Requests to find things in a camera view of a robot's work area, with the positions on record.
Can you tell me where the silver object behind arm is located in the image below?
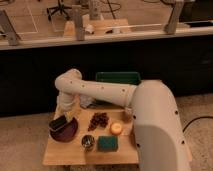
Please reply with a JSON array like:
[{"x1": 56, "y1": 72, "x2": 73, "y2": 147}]
[{"x1": 80, "y1": 96, "x2": 96, "y2": 109}]

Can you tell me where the purple bowl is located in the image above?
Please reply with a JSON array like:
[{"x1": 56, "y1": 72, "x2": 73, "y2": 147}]
[{"x1": 50, "y1": 118, "x2": 78, "y2": 142}]

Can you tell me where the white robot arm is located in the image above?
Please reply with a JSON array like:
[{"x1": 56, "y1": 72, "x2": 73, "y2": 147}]
[{"x1": 55, "y1": 69, "x2": 191, "y2": 171}]

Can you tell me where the wooden table board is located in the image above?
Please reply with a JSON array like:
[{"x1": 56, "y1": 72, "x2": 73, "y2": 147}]
[{"x1": 42, "y1": 79, "x2": 193, "y2": 166}]

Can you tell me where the black eraser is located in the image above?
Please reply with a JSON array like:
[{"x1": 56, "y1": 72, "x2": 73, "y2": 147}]
[{"x1": 49, "y1": 116, "x2": 68, "y2": 132}]

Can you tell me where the green plastic tray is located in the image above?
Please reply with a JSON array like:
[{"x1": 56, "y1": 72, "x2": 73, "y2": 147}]
[{"x1": 95, "y1": 72, "x2": 141, "y2": 85}]

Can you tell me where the black office chair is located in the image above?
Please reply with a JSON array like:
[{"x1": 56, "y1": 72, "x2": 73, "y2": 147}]
[{"x1": 46, "y1": 0, "x2": 70, "y2": 21}]

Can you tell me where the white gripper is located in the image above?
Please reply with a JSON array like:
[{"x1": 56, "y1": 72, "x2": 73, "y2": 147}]
[{"x1": 55, "y1": 92, "x2": 80, "y2": 121}]

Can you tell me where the bunch of dark grapes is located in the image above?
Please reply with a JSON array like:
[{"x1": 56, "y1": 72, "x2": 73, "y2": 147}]
[{"x1": 88, "y1": 112, "x2": 109, "y2": 131}]

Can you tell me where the small orange fruit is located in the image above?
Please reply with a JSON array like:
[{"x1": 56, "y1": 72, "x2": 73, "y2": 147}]
[{"x1": 110, "y1": 122, "x2": 123, "y2": 135}]

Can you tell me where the green sponge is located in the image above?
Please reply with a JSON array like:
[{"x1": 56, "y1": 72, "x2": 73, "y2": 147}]
[{"x1": 97, "y1": 136, "x2": 118, "y2": 151}]

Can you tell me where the small metal cup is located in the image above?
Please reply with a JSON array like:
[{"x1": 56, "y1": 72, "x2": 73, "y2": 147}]
[{"x1": 81, "y1": 135, "x2": 95, "y2": 151}]

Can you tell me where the black cable on floor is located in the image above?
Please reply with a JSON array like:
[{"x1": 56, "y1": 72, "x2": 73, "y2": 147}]
[{"x1": 182, "y1": 115, "x2": 213, "y2": 133}]

